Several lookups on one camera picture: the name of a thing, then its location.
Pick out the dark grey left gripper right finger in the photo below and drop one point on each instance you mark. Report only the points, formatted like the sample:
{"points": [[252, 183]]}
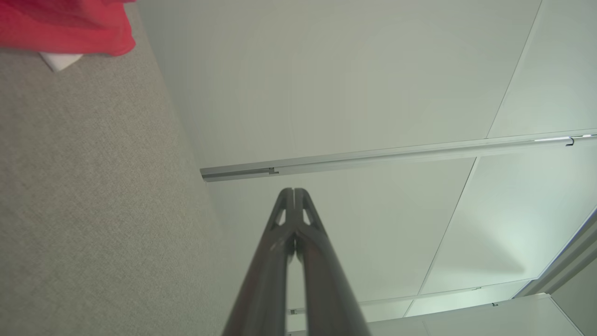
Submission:
{"points": [[326, 289]]}

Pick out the red shirt with white sleeves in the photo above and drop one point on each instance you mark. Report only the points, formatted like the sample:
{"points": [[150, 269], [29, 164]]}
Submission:
{"points": [[65, 23]]}

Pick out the grey fabric sofa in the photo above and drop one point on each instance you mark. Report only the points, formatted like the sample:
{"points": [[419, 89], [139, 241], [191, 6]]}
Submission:
{"points": [[93, 186]]}

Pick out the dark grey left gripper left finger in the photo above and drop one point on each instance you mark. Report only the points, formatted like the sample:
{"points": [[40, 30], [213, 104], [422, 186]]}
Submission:
{"points": [[261, 289]]}

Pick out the small black rail hook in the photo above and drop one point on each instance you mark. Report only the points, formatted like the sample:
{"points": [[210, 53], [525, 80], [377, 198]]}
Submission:
{"points": [[570, 141]]}

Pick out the aluminium wall rail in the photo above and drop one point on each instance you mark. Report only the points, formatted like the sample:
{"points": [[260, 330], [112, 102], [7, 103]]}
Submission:
{"points": [[373, 156]]}

